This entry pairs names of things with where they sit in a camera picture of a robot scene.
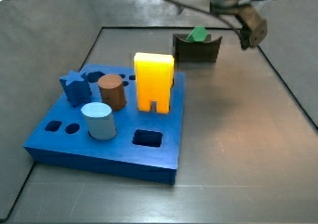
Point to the light blue cylinder block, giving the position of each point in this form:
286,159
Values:
99,120

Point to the blue shape sorter board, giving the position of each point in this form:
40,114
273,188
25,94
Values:
144,149

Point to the dark blue star block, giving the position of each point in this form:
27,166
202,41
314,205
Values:
76,88

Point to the black curved cradle block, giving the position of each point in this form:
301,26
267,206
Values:
195,51

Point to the green hexagon block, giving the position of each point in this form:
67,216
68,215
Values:
198,34

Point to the yellow notched block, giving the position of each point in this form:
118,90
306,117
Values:
154,75

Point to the brown cylinder block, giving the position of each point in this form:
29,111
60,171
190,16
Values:
111,90

